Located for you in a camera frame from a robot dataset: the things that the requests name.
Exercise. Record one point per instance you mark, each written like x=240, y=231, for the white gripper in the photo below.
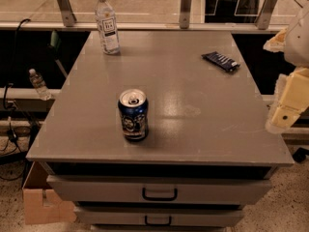
x=298, y=43

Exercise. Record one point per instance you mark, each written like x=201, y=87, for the clear plastic water bottle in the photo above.
x=107, y=27

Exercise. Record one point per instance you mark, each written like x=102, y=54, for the small water bottle on ledge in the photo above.
x=39, y=84

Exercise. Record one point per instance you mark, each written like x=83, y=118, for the dark blue snack packet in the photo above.
x=223, y=62

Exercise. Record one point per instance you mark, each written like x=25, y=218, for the grey drawer cabinet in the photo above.
x=203, y=123

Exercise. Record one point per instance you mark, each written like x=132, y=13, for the blue soda can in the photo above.
x=133, y=108

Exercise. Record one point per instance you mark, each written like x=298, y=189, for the lower grey drawer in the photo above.
x=157, y=216

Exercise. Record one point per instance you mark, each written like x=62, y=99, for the grey drawer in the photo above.
x=158, y=190
x=157, y=216

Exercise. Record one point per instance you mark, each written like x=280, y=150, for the upper grey drawer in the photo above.
x=158, y=190

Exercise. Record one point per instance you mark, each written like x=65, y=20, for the cardboard box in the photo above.
x=42, y=205

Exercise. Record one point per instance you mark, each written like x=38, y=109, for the right metal bracket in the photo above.
x=263, y=20

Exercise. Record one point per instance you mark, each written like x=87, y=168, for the metal bracket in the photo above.
x=67, y=14
x=185, y=9
x=263, y=20

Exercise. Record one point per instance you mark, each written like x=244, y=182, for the middle metal bracket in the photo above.
x=185, y=9

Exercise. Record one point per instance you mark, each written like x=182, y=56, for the left metal bracket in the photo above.
x=67, y=14

